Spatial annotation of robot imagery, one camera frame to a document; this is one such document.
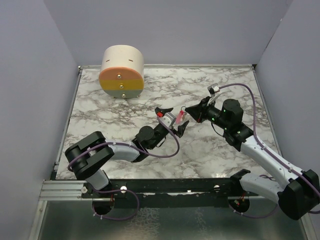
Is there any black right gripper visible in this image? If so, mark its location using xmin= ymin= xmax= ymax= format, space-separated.
xmin=185 ymin=96 xmax=230 ymax=131

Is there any pink strap keyring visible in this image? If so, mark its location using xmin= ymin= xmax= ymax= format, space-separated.
xmin=175 ymin=106 xmax=186 ymax=124

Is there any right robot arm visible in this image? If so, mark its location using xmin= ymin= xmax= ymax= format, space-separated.
xmin=185 ymin=97 xmax=320 ymax=220

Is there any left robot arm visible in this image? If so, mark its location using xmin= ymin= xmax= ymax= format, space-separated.
xmin=64 ymin=107 xmax=189 ymax=198

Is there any round three-drawer storage box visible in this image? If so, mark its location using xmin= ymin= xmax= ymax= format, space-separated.
xmin=98 ymin=45 xmax=144 ymax=99

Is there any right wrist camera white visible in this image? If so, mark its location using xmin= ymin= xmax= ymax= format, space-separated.
xmin=207 ymin=83 xmax=221 ymax=106

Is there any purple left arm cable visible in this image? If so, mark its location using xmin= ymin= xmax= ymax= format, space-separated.
xmin=67 ymin=117 xmax=181 ymax=221

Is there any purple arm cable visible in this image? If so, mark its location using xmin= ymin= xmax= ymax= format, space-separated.
xmin=67 ymin=117 xmax=181 ymax=221
xmin=217 ymin=83 xmax=320 ymax=218

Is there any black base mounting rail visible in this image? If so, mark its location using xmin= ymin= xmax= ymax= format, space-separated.
xmin=81 ymin=178 xmax=253 ymax=209

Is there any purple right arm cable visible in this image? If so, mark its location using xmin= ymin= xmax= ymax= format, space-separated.
xmin=217 ymin=83 xmax=320 ymax=218

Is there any aluminium table frame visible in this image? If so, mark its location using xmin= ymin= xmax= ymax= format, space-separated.
xmin=30 ymin=65 xmax=315 ymax=240

